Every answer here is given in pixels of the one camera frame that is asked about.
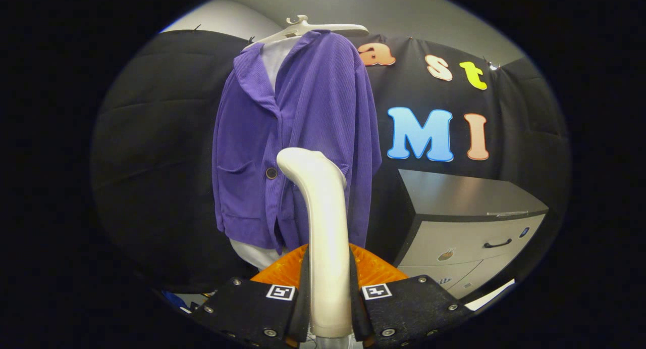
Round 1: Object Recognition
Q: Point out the cream plastic clothes hanger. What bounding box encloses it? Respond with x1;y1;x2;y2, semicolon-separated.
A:
244;15;369;49

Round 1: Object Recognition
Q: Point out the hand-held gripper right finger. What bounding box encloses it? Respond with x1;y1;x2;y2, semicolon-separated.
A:
348;243;474;348

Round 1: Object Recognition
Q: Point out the blue object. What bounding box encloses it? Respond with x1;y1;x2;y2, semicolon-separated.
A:
161;288;190;312

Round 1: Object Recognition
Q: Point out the grey cabinet with dark top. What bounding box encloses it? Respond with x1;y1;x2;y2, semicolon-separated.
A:
391;169;550;299

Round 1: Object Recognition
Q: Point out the white garment steamer head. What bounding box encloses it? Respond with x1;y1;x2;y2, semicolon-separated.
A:
276;147;354;338

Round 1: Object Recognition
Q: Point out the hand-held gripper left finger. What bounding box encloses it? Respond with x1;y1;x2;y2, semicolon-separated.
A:
191;244;311;348

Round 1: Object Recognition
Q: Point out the white paper sheet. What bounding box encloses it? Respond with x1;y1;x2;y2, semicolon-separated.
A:
464;279;516;312

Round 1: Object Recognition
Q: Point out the purple corduroy jacket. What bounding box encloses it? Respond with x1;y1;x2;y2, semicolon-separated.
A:
212;30;383;255

